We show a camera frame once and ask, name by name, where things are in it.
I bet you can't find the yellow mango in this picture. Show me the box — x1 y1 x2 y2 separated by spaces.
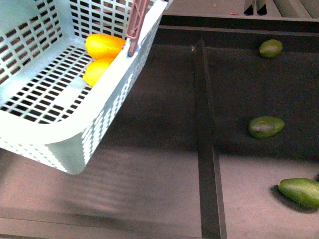
85 33 126 60
83 58 115 87

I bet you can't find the light blue plastic basket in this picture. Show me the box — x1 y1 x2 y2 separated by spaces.
0 0 170 174

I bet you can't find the brown basket handle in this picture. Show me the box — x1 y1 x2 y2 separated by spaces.
126 0 149 57

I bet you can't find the green mango bottom right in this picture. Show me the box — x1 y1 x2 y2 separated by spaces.
278 178 319 208

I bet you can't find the black fruit display shelf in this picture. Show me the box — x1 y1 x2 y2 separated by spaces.
0 0 319 239

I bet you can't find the green avocado middle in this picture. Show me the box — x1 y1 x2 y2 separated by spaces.
248 116 285 138

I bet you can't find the green avocado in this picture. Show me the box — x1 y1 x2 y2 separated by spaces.
248 116 285 138
259 39 283 59

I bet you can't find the green avocado top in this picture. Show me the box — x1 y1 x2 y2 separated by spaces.
259 39 283 59

